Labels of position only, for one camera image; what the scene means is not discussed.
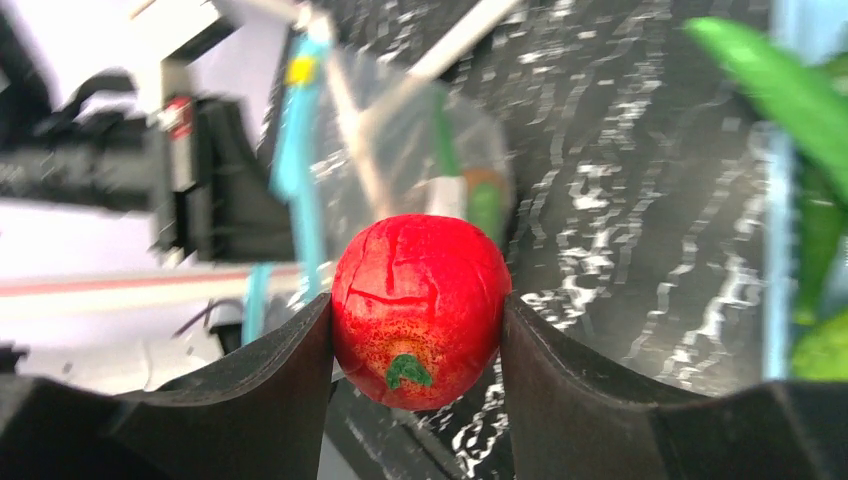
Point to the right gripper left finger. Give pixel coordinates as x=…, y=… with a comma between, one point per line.
x=257, y=413

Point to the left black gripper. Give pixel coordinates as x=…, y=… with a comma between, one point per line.
x=137, y=140

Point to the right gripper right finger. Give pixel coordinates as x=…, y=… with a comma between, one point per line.
x=575, y=414

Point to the clear zip top bag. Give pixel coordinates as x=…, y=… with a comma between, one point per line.
x=352, y=142

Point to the red tomato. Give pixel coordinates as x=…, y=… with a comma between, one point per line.
x=417, y=307

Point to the green chili pepper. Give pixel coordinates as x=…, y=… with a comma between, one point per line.
x=476, y=194

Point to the light green vegetable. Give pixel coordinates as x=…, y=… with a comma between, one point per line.
x=821, y=353

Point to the long green cucumber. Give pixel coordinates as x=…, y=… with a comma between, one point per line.
x=799, y=99

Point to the light blue plastic basket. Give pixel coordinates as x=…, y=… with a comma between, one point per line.
x=815, y=30

